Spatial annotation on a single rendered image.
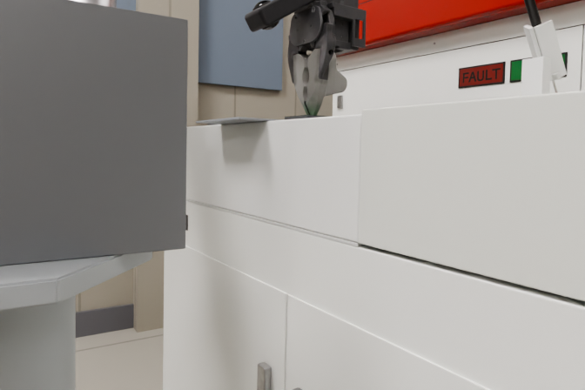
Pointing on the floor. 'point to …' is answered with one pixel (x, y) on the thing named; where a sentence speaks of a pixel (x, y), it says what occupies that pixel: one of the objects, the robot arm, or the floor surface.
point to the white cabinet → (351, 318)
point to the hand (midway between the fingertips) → (307, 107)
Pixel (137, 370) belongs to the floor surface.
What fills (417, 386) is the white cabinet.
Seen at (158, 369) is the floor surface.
